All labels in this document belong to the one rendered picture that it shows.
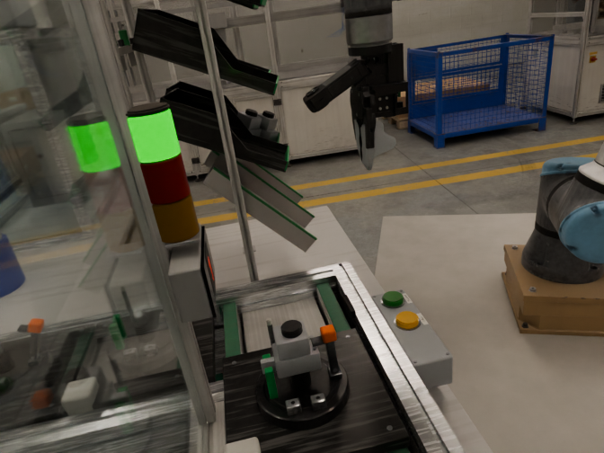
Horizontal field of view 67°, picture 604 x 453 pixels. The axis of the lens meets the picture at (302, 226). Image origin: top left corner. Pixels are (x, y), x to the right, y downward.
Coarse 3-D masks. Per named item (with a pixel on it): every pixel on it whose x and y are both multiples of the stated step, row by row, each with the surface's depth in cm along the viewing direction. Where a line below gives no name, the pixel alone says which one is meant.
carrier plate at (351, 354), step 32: (256, 352) 78; (352, 352) 75; (224, 384) 72; (352, 384) 69; (256, 416) 66; (352, 416) 64; (384, 416) 63; (288, 448) 60; (320, 448) 60; (352, 448) 59; (384, 448) 59
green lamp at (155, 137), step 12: (168, 108) 51; (132, 120) 48; (144, 120) 48; (156, 120) 48; (168, 120) 49; (132, 132) 48; (144, 132) 48; (156, 132) 48; (168, 132) 49; (144, 144) 49; (156, 144) 49; (168, 144) 50; (144, 156) 49; (156, 156) 49; (168, 156) 50
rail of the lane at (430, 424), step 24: (336, 264) 104; (360, 288) 94; (360, 312) 86; (360, 336) 86; (384, 336) 79; (384, 360) 74; (408, 360) 73; (384, 384) 74; (408, 384) 70; (408, 408) 65; (432, 408) 64; (408, 432) 65; (432, 432) 62
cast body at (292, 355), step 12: (288, 324) 64; (300, 324) 63; (276, 336) 63; (288, 336) 63; (300, 336) 63; (312, 336) 67; (276, 348) 66; (288, 348) 62; (300, 348) 63; (312, 348) 65; (264, 360) 65; (276, 360) 63; (288, 360) 63; (300, 360) 64; (312, 360) 64; (264, 372) 65; (288, 372) 64; (300, 372) 64
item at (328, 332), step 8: (320, 328) 65; (328, 328) 65; (320, 336) 66; (328, 336) 64; (312, 344) 65; (320, 344) 65; (328, 344) 65; (328, 352) 66; (328, 360) 68; (336, 360) 67; (336, 368) 67
